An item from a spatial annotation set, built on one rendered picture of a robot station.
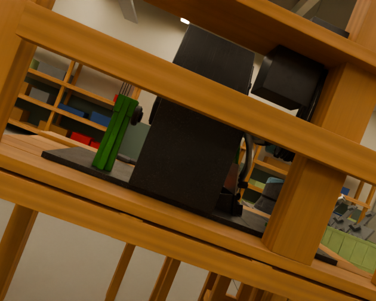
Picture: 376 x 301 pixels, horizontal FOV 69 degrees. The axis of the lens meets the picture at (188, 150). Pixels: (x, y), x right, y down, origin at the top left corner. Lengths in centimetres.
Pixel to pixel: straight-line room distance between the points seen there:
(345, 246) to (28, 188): 170
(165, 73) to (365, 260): 169
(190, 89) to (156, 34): 648
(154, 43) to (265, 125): 645
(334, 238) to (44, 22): 177
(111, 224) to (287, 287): 57
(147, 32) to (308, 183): 660
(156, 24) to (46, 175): 664
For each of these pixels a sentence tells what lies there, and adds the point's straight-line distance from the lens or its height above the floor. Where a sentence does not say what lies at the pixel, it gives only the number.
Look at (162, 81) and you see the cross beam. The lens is 75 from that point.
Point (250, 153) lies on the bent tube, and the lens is 111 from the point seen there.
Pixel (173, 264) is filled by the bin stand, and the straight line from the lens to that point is 173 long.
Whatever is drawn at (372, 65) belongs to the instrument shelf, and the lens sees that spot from 99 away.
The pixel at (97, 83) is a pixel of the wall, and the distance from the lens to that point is 709.
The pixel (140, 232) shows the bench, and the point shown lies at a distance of 84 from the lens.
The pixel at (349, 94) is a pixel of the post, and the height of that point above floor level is 141.
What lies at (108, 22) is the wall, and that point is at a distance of 745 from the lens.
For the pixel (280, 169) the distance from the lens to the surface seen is 668.
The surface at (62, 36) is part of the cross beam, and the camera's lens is 82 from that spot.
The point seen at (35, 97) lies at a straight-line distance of 689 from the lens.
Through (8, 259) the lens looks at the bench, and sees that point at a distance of 168.
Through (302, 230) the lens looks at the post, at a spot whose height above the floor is 98.
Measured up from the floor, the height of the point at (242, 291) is 31.
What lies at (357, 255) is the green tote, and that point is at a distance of 203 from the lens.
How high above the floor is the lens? 108
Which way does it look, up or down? level
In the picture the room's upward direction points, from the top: 22 degrees clockwise
